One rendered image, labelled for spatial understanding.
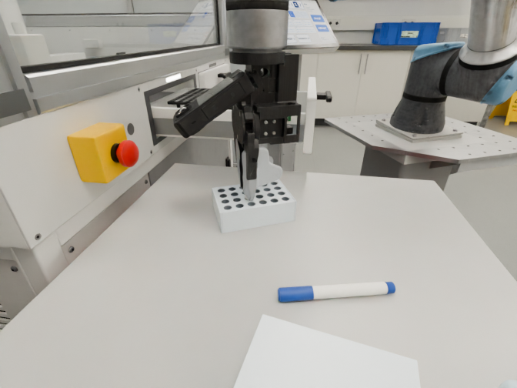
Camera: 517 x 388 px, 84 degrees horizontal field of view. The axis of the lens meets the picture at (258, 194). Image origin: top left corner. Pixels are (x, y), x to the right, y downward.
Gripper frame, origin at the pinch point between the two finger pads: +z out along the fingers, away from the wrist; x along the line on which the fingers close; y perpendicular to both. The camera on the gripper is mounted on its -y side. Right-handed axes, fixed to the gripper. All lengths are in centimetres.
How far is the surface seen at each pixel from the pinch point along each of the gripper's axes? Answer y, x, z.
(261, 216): 1.8, -3.2, 3.2
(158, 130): -12.8, 25.5, -3.6
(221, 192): -3.3, 3.0, 1.4
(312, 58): 149, 285, 3
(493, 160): 69, 10, 7
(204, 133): -3.6, 21.0, -3.4
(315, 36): 67, 116, -20
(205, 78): 1, 53, -10
